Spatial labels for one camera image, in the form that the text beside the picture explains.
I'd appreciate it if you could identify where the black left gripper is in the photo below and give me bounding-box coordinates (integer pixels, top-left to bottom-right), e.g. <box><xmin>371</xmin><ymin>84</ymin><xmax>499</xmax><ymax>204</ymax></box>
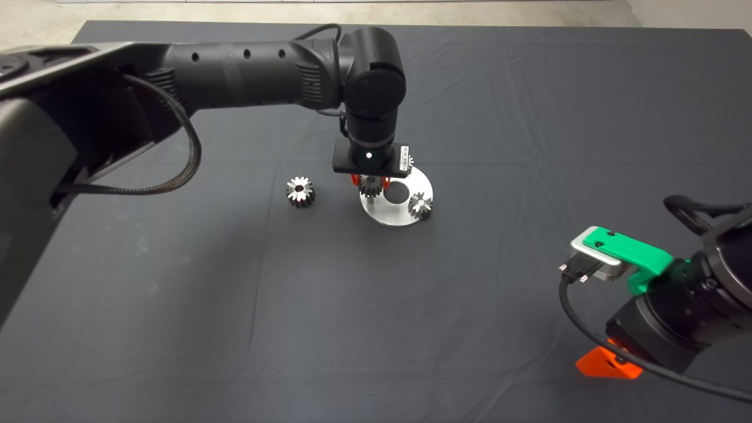
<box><xmin>333</xmin><ymin>139</ymin><xmax>411</xmax><ymax>190</ymax></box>

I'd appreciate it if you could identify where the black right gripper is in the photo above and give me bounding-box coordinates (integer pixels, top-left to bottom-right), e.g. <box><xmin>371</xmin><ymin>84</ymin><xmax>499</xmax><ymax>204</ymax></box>
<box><xmin>576</xmin><ymin>294</ymin><xmax>717</xmax><ymax>381</ymax></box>

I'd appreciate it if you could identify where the large steel gear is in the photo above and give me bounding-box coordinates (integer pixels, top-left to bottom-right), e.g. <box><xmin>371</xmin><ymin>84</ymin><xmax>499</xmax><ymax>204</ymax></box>
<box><xmin>286</xmin><ymin>176</ymin><xmax>316</xmax><ymax>208</ymax></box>

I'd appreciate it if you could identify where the round metal plate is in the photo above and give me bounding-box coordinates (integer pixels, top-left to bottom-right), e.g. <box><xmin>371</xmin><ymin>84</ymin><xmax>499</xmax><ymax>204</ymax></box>
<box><xmin>360</xmin><ymin>166</ymin><xmax>434</xmax><ymax>227</ymax></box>

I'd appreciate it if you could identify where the dark grey table cloth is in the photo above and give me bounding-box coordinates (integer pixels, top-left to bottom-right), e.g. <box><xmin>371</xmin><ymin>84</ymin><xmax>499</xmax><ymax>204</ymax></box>
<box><xmin>0</xmin><ymin>21</ymin><xmax>752</xmax><ymax>423</ymax></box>

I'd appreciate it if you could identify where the silver right camera box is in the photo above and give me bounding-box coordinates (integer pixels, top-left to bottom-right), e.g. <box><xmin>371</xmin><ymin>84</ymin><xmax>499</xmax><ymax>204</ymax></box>
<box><xmin>569</xmin><ymin>231</ymin><xmax>632</xmax><ymax>284</ymax></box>

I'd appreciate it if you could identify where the green right camera mount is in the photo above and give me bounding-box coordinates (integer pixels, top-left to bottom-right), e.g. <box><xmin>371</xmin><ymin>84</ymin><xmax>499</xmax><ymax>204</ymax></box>
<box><xmin>585</xmin><ymin>226</ymin><xmax>674</xmax><ymax>296</ymax></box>

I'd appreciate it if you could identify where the braided black left arm cable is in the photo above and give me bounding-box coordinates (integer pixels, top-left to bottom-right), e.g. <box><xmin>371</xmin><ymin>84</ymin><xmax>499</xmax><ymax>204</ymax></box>
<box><xmin>56</xmin><ymin>73</ymin><xmax>203</xmax><ymax>196</ymax></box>

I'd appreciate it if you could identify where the braided black arm cable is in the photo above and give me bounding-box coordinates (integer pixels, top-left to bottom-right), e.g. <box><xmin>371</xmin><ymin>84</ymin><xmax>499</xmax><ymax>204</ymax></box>
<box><xmin>662</xmin><ymin>196</ymin><xmax>752</xmax><ymax>236</ymax></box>
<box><xmin>56</xmin><ymin>73</ymin><xmax>203</xmax><ymax>196</ymax></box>

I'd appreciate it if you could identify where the braided black right arm cable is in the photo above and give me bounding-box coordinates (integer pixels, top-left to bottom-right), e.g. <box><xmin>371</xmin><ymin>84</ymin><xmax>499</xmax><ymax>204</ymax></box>
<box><xmin>662</xmin><ymin>196</ymin><xmax>752</xmax><ymax>236</ymax></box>

